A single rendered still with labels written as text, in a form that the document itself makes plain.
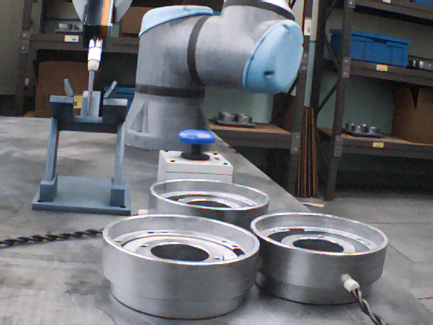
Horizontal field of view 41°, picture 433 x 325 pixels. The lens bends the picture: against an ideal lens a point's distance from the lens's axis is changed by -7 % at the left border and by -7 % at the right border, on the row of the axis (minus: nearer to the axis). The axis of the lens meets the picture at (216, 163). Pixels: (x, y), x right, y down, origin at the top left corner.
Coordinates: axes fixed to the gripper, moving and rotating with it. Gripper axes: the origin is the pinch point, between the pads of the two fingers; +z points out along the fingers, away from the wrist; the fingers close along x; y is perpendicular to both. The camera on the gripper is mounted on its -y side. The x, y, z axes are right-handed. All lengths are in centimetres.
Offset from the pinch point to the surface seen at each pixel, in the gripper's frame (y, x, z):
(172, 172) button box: 0.4, -8.8, 16.3
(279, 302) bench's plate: -24.6, -14.4, 19.7
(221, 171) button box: 0.6, -14.0, 15.9
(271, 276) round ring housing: -23.6, -13.8, 18.1
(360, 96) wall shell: 392, -192, 28
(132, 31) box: 329, -7, -4
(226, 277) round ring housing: -27.6, -9.9, 16.6
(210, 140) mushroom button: 2.5, -12.9, 13.0
